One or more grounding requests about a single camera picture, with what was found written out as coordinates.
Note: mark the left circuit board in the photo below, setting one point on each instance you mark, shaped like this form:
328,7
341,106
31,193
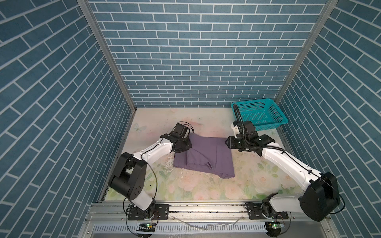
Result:
148,228

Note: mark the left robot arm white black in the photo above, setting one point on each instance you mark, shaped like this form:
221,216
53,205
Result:
128,176

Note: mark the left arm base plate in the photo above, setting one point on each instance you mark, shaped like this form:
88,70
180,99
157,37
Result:
158,212

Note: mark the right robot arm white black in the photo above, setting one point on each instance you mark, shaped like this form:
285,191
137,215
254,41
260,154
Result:
319,196

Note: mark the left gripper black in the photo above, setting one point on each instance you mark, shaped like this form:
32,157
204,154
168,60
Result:
188,146

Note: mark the circuit board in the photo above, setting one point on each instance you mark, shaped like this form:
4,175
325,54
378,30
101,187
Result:
274,227
148,228

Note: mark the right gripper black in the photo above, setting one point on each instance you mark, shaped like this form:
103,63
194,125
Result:
230,142

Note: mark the purple trousers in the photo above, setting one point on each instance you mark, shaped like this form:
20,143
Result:
208,155

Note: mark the white vent grille strip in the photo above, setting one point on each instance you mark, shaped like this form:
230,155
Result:
182,228

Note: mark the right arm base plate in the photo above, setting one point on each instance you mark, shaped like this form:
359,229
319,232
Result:
258,211

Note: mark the teal plastic basket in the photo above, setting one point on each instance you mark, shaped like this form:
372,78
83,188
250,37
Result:
265,114

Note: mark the right circuit board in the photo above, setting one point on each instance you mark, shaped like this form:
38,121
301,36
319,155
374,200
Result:
274,227

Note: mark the aluminium front rail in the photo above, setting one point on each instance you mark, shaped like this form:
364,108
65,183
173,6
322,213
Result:
187,211

